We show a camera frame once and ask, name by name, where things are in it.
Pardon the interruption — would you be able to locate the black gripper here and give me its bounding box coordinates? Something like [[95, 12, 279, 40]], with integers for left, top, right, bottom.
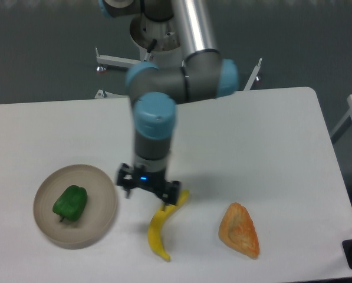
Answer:
[[116, 163, 181, 211]]

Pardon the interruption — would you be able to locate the green bell pepper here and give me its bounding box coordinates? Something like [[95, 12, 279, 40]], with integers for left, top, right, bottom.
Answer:
[[52, 185, 88, 222]]

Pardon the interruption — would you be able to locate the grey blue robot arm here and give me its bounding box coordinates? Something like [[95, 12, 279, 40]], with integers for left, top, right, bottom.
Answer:
[[99, 1, 239, 205]]

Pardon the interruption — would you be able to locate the beige round plate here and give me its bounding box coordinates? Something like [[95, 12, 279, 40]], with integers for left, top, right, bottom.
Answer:
[[33, 164, 118, 249]]

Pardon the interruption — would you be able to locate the yellow banana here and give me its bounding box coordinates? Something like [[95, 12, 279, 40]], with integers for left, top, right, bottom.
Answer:
[[147, 190, 190, 262]]

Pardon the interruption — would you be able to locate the orange triangular pastry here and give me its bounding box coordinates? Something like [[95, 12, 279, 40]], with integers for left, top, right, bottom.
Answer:
[[218, 202, 260, 259]]

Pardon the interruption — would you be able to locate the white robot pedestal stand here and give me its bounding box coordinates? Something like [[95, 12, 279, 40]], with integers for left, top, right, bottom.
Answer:
[[95, 27, 262, 99]]

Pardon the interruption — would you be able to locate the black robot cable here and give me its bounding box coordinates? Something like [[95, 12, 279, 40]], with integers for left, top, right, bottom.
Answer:
[[144, 38, 157, 62]]

